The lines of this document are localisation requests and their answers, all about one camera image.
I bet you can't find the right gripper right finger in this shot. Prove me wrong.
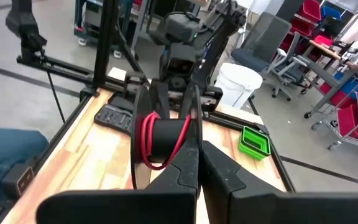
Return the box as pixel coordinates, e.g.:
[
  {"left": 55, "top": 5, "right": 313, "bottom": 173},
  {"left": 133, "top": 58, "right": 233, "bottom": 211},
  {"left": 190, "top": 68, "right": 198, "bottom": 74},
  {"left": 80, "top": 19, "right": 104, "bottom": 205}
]
[{"left": 201, "top": 139, "right": 358, "bottom": 224}]

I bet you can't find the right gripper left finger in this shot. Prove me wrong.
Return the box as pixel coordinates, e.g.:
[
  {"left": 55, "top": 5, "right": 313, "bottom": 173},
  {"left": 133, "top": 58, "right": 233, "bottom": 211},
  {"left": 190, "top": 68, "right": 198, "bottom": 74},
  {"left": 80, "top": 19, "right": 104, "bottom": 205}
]
[{"left": 35, "top": 136, "right": 201, "bottom": 224}]

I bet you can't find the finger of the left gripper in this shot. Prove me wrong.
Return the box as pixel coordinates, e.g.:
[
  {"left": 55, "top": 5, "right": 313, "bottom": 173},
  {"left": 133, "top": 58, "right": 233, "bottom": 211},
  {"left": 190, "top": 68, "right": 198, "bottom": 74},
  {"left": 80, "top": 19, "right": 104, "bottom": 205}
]
[
  {"left": 149, "top": 78, "right": 172, "bottom": 121},
  {"left": 178, "top": 83, "right": 199, "bottom": 121}
]

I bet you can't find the black wire spool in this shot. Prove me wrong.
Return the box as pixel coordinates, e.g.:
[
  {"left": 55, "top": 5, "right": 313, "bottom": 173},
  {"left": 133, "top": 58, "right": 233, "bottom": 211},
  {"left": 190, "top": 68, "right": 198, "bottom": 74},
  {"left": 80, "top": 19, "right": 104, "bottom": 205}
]
[{"left": 130, "top": 84, "right": 204, "bottom": 191}]

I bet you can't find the red wire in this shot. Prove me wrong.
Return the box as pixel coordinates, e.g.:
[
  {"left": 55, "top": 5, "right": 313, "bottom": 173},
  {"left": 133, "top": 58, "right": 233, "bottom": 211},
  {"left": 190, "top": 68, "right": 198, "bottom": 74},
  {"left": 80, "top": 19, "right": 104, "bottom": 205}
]
[{"left": 140, "top": 111, "right": 193, "bottom": 171}]

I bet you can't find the open black bit set case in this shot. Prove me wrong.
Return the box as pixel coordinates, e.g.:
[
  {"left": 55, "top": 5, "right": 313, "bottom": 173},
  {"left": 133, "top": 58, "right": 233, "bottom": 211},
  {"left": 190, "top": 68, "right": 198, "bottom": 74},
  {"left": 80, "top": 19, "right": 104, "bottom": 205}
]
[{"left": 94, "top": 95, "right": 135, "bottom": 136}]

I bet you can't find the white trash bin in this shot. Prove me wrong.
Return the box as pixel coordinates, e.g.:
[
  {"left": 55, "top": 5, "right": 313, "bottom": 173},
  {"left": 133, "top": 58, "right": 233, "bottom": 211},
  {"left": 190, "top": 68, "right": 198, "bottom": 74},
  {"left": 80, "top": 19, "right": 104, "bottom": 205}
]
[{"left": 213, "top": 62, "right": 264, "bottom": 110}]

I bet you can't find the green square plastic bin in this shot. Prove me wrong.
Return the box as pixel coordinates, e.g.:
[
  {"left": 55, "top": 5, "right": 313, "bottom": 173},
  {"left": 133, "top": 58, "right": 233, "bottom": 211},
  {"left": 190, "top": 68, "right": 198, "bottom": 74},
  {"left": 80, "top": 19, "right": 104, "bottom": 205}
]
[{"left": 238, "top": 125, "right": 272, "bottom": 161}]

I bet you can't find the dark mesh office chair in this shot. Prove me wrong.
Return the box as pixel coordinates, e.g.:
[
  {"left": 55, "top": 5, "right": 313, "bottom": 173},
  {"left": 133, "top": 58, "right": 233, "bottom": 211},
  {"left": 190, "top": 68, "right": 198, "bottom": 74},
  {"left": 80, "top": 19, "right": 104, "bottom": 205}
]
[{"left": 230, "top": 11, "right": 293, "bottom": 75}]

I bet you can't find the grey office chair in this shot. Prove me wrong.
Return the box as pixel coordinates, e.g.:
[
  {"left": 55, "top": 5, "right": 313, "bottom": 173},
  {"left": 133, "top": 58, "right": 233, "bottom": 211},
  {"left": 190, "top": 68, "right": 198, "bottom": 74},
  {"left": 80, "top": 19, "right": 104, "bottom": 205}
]
[{"left": 270, "top": 30, "right": 312, "bottom": 103}]

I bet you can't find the person's leg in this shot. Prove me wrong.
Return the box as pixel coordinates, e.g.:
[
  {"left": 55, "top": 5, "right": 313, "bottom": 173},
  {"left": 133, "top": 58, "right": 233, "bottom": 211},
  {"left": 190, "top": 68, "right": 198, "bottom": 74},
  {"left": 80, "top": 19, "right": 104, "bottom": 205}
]
[{"left": 0, "top": 127, "right": 50, "bottom": 187}]

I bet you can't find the grey work table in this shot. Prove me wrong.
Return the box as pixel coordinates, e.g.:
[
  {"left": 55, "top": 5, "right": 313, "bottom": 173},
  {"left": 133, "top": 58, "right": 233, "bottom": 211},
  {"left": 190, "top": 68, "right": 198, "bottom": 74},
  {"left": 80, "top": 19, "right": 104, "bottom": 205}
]
[{"left": 298, "top": 39, "right": 358, "bottom": 121}]

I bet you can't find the blue plastic bin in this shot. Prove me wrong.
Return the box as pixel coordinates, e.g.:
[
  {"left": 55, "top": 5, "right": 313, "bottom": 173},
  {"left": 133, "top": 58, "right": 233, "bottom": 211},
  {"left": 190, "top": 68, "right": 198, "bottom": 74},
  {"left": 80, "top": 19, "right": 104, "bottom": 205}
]
[{"left": 334, "top": 72, "right": 358, "bottom": 100}]

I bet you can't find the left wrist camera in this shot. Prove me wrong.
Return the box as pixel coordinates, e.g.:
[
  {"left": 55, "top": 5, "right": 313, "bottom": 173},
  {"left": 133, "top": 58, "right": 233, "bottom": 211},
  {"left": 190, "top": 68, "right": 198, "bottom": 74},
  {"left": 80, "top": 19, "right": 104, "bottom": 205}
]
[{"left": 167, "top": 42, "right": 199, "bottom": 78}]

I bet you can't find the black aluminium table frame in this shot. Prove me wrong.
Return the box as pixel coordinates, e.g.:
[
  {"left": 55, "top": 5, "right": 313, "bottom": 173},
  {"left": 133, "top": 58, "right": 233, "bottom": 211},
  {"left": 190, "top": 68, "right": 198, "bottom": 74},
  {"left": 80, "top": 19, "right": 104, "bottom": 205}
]
[{"left": 0, "top": 0, "right": 295, "bottom": 224}]

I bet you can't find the small black camera box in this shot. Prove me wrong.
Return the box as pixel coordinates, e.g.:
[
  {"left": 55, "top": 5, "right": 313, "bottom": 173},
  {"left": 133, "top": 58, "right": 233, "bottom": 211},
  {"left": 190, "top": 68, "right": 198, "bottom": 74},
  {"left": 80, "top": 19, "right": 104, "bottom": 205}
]
[{"left": 2, "top": 164, "right": 35, "bottom": 197}]

